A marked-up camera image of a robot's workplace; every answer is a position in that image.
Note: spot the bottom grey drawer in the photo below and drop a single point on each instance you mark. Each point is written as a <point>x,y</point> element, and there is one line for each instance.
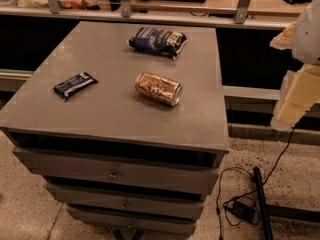
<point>132,221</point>

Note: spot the top grey drawer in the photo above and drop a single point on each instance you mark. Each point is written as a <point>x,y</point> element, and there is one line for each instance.
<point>131,172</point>

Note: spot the small dark blue snack packet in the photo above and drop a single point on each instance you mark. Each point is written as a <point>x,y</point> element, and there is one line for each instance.
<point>73,85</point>

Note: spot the metal railing frame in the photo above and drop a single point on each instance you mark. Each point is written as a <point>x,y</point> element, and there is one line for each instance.
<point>265,14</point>

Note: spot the middle grey drawer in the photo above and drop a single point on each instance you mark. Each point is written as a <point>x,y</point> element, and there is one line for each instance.
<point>123,201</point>

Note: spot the black power adapter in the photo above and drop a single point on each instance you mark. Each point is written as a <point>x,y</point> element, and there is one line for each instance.
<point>243,211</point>

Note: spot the dark blue chip bag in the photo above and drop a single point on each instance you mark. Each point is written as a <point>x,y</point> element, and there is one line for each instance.
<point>158,41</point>

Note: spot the orange soda can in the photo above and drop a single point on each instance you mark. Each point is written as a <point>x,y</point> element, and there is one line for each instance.
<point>159,88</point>

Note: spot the grey drawer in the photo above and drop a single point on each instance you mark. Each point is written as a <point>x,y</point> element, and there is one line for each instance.
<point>123,201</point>
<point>131,172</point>
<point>132,221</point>

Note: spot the grey drawer cabinet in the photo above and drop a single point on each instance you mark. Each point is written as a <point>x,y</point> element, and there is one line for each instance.
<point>112,119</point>

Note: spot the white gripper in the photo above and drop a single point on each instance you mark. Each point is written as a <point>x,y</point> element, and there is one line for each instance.
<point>310,37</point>

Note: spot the black floor bar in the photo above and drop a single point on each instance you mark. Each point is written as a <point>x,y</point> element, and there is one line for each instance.
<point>262,205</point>

